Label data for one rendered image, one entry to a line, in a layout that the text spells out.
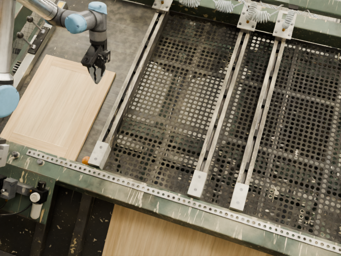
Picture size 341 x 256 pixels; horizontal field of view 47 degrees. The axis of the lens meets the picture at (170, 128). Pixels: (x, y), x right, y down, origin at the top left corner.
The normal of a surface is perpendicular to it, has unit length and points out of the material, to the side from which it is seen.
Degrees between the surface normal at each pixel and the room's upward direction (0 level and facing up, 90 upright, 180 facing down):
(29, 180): 90
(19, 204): 90
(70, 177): 59
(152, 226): 90
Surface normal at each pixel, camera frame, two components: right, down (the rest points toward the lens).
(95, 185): -0.04, -0.44
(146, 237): -0.20, 0.07
